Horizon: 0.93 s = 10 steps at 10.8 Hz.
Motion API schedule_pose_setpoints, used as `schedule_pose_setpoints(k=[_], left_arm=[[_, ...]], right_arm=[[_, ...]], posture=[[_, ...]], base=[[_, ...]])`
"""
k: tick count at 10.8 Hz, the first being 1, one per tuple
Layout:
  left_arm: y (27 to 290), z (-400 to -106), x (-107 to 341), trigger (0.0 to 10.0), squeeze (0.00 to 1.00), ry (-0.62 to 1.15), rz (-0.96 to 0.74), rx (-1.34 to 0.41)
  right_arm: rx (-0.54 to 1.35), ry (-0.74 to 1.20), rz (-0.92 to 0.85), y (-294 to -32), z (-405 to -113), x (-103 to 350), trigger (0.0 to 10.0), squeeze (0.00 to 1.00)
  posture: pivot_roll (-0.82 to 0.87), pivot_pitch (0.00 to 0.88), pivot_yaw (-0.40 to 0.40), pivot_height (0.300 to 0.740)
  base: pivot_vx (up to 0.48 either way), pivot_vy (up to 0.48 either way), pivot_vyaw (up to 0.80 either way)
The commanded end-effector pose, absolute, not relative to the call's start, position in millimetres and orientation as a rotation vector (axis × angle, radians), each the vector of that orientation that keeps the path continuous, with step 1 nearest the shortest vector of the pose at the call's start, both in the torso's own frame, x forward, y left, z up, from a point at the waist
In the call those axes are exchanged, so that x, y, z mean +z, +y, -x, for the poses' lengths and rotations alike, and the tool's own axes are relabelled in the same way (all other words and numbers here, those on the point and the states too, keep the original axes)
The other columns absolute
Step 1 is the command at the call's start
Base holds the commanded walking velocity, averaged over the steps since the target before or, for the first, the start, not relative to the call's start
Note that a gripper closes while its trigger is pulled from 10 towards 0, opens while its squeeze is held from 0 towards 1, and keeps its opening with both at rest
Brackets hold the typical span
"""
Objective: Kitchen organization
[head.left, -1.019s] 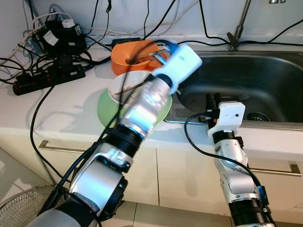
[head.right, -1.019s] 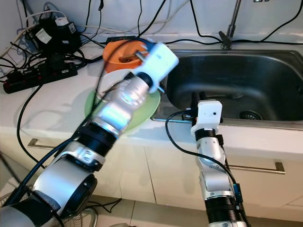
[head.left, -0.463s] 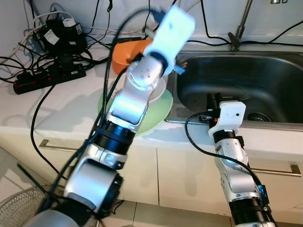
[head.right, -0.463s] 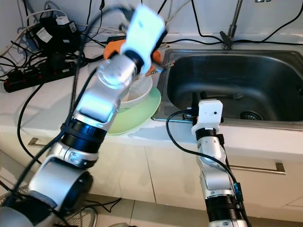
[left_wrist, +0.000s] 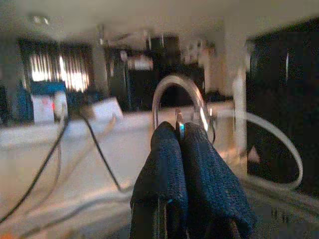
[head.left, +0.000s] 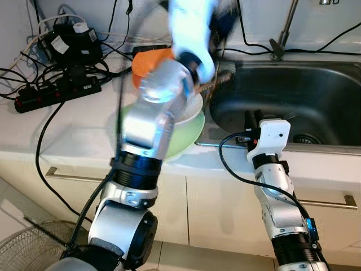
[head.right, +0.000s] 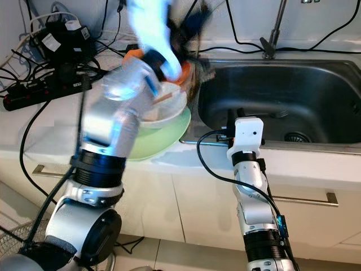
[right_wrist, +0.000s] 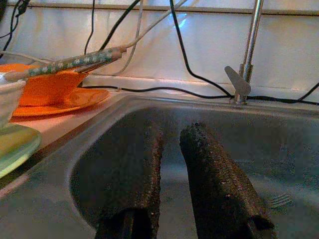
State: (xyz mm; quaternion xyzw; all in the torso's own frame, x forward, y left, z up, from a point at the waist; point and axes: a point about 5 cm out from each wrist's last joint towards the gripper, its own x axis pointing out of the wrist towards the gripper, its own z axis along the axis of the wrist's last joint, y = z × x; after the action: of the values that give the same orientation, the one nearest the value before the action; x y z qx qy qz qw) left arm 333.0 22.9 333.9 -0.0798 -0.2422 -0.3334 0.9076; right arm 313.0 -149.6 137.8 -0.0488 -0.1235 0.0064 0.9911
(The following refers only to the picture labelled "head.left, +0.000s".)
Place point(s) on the patterned brown chopsticks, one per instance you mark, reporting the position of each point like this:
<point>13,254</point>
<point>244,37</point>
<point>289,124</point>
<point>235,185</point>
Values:
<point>217,82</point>

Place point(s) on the white ceramic bowl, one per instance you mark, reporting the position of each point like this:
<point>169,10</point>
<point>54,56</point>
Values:
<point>192,110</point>

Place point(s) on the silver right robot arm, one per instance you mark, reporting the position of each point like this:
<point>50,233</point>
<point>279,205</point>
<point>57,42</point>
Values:
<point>276,192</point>

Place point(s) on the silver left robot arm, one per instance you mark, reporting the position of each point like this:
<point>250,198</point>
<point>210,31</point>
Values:
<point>141,130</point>

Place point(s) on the stainless steel sink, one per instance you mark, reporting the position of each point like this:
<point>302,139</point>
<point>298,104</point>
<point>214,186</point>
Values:
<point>271,101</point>

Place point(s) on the metal sink drain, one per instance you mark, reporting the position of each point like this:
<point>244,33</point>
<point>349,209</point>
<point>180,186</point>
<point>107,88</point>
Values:
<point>307,139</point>

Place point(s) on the chrome faucet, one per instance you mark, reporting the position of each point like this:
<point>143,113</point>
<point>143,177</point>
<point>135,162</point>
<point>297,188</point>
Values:
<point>285,28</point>

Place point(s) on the light green plate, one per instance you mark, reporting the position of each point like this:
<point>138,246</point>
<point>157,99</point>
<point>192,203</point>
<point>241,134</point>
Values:
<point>189,138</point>

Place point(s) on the orange plastic bowl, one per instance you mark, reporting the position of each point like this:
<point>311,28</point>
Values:
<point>149,65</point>

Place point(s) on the white cabinet door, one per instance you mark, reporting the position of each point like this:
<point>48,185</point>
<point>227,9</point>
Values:
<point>237,220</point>
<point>34,197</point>

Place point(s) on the black power adapter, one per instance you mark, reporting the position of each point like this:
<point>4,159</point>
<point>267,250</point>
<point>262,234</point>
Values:
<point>73,48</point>

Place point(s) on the black power strip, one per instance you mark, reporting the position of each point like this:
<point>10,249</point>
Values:
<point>56,93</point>

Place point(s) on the grey fan grille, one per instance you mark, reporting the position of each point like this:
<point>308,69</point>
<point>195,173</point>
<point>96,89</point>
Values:
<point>28,248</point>

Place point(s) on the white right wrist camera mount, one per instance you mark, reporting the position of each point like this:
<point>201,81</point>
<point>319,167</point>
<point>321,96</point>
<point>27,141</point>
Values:
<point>273,135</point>

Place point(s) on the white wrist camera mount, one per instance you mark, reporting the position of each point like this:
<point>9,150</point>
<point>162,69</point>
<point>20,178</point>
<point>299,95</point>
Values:
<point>189,28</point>
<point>273,135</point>

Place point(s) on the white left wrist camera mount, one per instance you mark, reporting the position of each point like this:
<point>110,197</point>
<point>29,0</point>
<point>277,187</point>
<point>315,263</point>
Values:
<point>189,28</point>

